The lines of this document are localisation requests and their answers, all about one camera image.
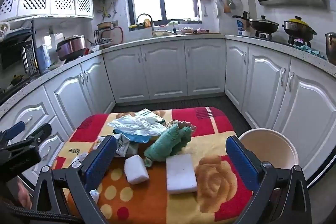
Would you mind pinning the orange bottle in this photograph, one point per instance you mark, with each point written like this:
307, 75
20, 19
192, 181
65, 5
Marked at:
147, 24

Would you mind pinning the hanging white plate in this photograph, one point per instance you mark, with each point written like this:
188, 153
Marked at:
216, 10

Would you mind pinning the blue cloth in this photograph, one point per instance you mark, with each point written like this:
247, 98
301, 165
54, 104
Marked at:
139, 138

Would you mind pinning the metal stockpot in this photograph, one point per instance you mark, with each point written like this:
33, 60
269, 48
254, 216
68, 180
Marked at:
331, 48

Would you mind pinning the black wok with lid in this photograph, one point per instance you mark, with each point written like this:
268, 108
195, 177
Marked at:
262, 26

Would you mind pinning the white lower kitchen cabinets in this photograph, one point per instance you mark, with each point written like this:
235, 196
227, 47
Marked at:
162, 69

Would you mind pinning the printed rose blanket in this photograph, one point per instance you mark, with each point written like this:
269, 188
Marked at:
147, 200

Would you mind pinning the printed paper wrapper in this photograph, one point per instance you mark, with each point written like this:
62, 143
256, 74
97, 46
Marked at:
126, 146

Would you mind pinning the black microwave oven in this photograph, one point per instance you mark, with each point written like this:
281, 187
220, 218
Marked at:
15, 61

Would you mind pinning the yellow lid cooking pot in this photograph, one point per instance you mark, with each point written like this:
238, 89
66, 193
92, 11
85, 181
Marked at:
299, 28

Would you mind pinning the teal rag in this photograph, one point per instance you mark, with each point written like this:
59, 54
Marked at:
312, 52

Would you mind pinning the beige plastic bucket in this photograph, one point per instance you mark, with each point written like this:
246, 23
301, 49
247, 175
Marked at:
265, 145

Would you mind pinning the white paper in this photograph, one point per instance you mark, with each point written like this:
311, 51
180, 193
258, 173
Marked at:
82, 157

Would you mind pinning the small yellow pot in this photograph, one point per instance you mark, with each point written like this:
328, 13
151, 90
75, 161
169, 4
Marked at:
105, 25

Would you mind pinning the small white sponge block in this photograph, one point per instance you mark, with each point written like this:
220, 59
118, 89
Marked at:
136, 169

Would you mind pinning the gas stove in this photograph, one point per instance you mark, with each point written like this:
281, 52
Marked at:
265, 35

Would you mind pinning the blue plastic jug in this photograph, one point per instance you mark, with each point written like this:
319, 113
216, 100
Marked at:
43, 58

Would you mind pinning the person's left hand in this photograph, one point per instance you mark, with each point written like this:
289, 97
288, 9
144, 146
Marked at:
25, 195

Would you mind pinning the red rice cooker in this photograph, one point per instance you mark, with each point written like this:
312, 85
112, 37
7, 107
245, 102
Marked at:
71, 47

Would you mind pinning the blue white carton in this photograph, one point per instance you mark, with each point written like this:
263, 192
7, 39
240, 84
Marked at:
240, 27

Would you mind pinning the brown knitted scrap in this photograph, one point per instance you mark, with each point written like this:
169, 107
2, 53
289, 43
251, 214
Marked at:
183, 124

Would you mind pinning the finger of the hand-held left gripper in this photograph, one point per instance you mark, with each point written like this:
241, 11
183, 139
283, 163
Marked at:
39, 133
14, 129

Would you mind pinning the knife block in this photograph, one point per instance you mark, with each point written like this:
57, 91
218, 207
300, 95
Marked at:
246, 19

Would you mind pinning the white plastic bag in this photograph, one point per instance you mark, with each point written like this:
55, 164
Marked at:
136, 125

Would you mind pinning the small white tissue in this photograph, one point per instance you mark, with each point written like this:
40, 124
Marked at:
94, 195

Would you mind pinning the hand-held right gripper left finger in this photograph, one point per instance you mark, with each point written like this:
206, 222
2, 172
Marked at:
101, 161

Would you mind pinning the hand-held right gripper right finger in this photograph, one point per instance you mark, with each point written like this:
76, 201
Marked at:
241, 161

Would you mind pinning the green white cardboard box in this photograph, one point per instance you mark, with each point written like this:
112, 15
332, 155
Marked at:
149, 114

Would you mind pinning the chrome sink faucet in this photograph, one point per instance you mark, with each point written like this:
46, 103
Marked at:
144, 14

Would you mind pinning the green fluffy cloth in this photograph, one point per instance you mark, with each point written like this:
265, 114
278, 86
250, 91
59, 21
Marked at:
165, 145

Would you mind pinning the large white sponge block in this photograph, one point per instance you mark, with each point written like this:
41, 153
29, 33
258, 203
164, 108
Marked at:
181, 174

